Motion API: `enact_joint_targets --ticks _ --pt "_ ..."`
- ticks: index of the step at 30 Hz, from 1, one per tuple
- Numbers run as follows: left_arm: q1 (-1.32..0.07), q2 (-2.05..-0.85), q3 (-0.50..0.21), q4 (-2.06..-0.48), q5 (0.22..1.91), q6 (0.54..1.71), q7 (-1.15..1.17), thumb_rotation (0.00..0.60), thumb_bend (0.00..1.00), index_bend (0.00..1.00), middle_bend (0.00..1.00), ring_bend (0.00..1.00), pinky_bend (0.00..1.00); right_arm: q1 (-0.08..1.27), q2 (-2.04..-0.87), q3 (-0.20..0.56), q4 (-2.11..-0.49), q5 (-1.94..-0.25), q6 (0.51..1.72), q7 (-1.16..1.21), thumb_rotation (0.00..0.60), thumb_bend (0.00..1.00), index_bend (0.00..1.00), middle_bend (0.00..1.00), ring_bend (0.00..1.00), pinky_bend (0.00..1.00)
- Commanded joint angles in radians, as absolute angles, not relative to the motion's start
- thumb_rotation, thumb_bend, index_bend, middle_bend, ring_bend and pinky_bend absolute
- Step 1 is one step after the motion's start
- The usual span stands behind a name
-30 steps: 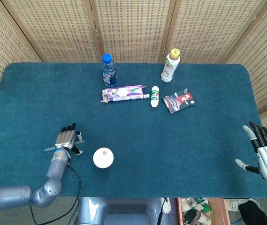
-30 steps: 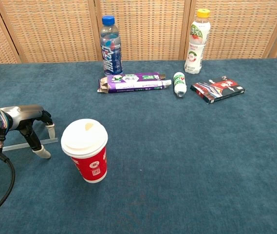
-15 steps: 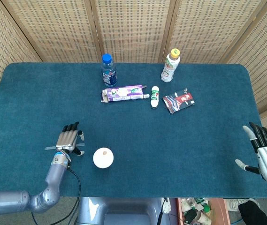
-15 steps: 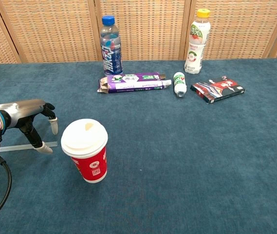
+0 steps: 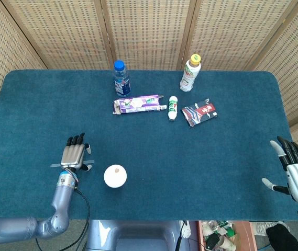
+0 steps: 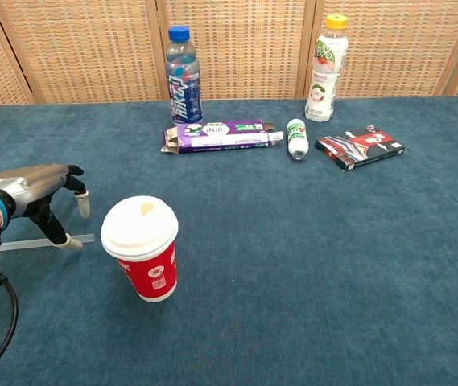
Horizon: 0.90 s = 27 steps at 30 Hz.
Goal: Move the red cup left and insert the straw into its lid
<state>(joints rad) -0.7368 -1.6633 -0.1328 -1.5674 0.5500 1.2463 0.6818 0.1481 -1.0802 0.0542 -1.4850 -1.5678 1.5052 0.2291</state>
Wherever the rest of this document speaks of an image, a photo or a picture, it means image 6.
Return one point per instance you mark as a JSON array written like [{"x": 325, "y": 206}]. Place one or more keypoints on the small white green bottle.
[{"x": 297, "y": 136}]

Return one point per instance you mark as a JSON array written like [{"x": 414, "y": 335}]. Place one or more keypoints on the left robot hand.
[{"x": 31, "y": 185}]

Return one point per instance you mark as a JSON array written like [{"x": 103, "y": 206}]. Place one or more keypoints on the blue sports drink bottle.
[{"x": 184, "y": 100}]

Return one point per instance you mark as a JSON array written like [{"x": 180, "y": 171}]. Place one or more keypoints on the blue carpet table cover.
[{"x": 228, "y": 321}]

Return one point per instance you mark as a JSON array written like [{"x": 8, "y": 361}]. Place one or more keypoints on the translucent plastic straw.
[{"x": 23, "y": 244}]

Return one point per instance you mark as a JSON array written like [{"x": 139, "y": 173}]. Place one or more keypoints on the purple toothpaste box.
[{"x": 220, "y": 136}]

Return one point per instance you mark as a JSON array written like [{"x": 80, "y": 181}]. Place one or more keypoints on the red paper cup white lid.
[{"x": 152, "y": 277}]

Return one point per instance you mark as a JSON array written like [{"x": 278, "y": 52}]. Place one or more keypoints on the white drink bottle yellow cap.
[{"x": 321, "y": 96}]

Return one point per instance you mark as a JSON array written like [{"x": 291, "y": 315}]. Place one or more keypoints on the red black card box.
[{"x": 357, "y": 149}]

